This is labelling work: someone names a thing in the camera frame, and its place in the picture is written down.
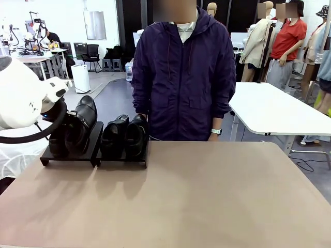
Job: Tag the person's left forearm purple sleeve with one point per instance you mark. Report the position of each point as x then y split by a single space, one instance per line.
223 103

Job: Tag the seated person in black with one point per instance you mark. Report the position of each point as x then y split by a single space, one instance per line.
54 37

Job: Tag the person in purple jacket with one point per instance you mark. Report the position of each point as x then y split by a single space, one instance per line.
183 77

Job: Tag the black tripod pole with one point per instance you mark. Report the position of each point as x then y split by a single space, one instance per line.
266 53

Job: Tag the mannequin with bucket hat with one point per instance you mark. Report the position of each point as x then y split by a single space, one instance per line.
314 46

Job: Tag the grey stool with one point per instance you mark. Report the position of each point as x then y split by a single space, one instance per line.
107 64
117 64

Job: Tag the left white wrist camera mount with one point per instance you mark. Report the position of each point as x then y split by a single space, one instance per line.
69 83

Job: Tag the person's right forearm purple sleeve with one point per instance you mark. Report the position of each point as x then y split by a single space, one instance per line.
141 98

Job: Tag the grey wall panel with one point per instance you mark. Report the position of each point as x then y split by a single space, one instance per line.
95 25

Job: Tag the person's right hand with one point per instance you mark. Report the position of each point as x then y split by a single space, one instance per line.
141 115

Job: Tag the white air purifier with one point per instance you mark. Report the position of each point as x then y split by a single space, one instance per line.
80 77

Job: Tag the white translucent plastic cover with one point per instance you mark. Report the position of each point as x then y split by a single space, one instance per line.
15 160

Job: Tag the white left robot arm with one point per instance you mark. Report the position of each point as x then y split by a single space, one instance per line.
18 98

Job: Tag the black camera rig on desk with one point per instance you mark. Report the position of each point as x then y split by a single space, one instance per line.
37 20

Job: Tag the silver wristwatch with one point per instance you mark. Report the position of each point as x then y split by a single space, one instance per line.
216 131

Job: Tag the black backpack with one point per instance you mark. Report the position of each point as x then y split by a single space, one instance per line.
113 53

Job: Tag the mannequin in beige jacket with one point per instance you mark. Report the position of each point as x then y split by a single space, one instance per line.
258 44

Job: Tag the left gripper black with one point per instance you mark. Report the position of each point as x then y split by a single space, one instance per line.
50 112

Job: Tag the figure in red t-shirt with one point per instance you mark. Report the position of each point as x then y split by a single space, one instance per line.
287 38

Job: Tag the white table with white legs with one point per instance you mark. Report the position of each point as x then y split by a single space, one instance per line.
271 108

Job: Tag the black office chair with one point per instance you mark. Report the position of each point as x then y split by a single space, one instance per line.
91 55

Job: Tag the black leather loafer shoe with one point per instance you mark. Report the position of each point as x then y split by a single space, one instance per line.
113 137
58 147
82 121
137 137

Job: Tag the white desk grey legs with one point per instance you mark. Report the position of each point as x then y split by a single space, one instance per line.
38 60

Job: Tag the clear water jug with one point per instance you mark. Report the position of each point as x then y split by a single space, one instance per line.
129 71

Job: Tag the person's left hand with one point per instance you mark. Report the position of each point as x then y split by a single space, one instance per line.
213 138

